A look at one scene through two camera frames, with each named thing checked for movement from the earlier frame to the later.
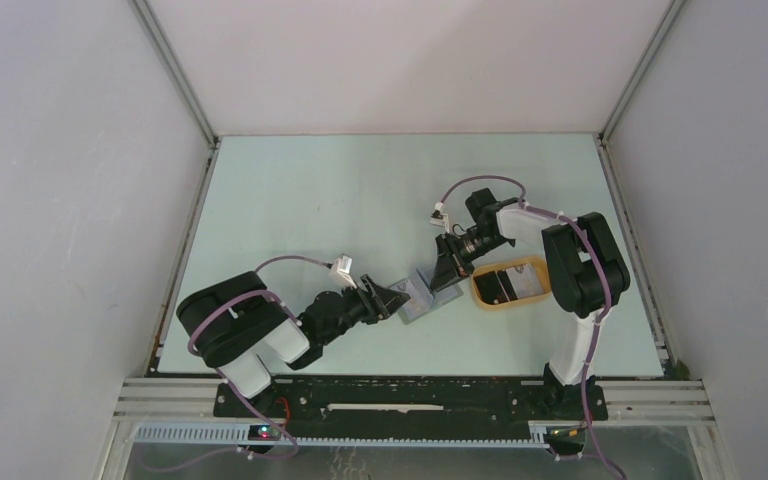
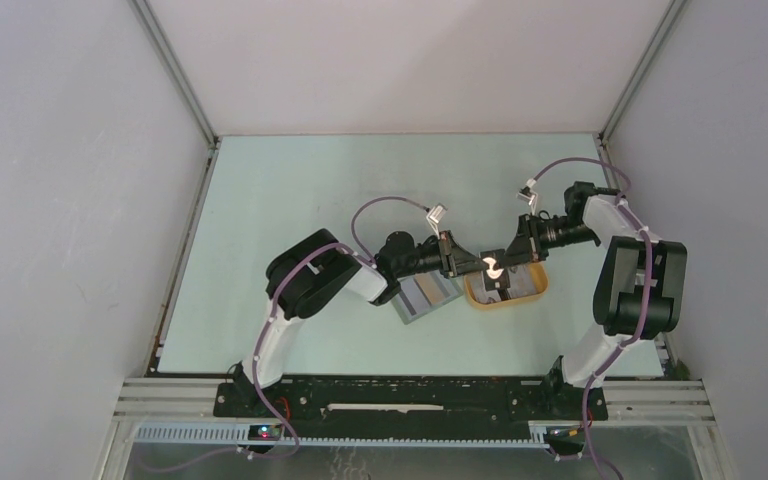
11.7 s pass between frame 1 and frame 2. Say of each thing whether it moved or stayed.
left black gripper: moved
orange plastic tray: stayed
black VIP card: moved
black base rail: stayed
